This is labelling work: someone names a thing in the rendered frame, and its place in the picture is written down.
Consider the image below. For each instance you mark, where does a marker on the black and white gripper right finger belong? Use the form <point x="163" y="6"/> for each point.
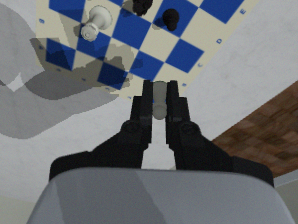
<point x="193" y="151"/>

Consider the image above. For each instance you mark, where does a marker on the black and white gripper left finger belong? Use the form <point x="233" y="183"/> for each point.
<point x="124" y="149"/>

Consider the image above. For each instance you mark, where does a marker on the blue and cream chessboard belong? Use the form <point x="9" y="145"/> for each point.
<point x="134" y="48"/>

